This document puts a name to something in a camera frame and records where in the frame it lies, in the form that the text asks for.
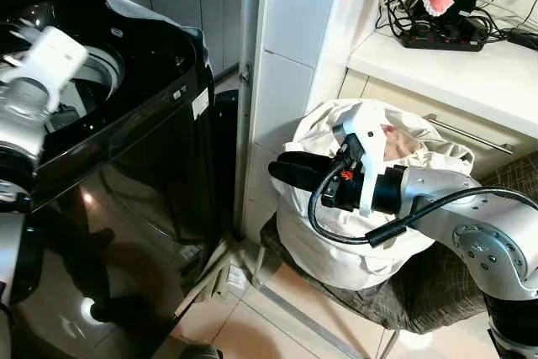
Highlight black plugged charger block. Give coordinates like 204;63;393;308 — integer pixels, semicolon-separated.
446;0;483;29

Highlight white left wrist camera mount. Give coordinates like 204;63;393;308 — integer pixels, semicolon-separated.
0;26;90;113

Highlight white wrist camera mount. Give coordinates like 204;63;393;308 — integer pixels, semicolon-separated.
332;107;389;215
0;26;90;113

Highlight dark grey robot foot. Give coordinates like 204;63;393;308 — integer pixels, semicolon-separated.
180;342;224;359

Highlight white cloth laundry bag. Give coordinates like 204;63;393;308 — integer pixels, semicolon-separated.
276;98;477;291

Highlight silver drawer handle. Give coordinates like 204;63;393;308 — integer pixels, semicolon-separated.
423;114;515;156

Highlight black power strip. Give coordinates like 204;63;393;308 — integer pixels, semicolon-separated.
402;27;488;52

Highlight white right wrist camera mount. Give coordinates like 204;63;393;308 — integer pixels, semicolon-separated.
332;107;389;215

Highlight white drawer cabinet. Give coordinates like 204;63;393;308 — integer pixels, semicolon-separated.
340;29;538;182

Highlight black top-load washing machine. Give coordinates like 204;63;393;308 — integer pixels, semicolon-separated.
0;0;218;359

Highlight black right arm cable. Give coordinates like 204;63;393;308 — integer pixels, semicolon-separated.
308;157;538;247

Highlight black flat power adapter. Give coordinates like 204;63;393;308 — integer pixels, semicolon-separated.
507;29;538;50

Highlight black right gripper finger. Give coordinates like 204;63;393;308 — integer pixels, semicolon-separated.
277;150;338;177
269;166;330;194

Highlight black tangled power cables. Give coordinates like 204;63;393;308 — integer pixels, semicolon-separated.
374;0;538;42

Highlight pink garment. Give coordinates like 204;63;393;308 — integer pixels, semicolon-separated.
382;124;421;161

